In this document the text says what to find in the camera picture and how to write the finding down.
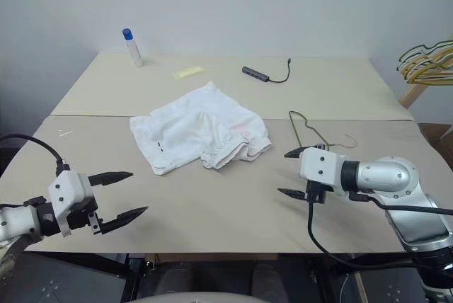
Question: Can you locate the olive wire hanger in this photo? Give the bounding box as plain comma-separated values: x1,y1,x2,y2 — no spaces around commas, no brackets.
288,110,358,150

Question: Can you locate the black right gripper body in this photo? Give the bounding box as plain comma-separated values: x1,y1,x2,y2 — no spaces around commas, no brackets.
304,179,328,205

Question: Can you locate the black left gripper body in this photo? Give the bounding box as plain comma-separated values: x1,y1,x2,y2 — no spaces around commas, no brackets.
65,198,105,236

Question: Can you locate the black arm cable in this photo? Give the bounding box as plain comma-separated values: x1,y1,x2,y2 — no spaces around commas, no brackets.
306,192,453,273
0,134,71,177

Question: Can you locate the white cloth garment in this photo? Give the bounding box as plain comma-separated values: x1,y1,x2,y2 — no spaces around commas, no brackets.
129,80,273,177

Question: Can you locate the black dotted base panel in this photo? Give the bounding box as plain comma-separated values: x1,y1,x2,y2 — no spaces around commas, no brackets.
0,252,136,303
348,270,429,303

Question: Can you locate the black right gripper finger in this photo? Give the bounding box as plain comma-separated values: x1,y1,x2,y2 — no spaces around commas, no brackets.
284,146,311,159
276,187,308,201

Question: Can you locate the yellow wire hanger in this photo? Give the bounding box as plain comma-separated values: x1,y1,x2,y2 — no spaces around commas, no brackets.
401,55,453,86
396,47,453,79

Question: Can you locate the grey robot torso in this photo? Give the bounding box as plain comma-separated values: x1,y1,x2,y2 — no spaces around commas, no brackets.
135,290,256,303

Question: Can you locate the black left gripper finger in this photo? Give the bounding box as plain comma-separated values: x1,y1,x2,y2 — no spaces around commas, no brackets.
101,205,149,236
88,171,134,188

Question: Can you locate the thin white cable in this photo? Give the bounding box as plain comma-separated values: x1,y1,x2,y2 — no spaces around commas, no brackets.
338,273,350,303

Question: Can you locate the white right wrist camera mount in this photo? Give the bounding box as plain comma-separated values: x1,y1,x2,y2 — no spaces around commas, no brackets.
299,147,350,198

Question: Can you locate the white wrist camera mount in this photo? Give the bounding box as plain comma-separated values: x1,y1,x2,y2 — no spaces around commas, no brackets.
47,171,96,239
299,147,350,198

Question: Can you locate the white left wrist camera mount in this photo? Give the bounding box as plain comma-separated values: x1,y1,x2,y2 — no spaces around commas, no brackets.
47,171,96,239

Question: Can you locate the pale yellow note pad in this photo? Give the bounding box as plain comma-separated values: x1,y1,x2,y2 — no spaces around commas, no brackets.
171,65,205,79

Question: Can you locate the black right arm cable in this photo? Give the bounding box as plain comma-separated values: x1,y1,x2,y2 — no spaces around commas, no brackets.
306,192,453,273

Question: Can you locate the white bottle with blue cap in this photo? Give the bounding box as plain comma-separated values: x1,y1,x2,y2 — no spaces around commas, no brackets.
121,27,144,68

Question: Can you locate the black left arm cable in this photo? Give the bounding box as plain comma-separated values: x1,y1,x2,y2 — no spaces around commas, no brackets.
0,134,71,177

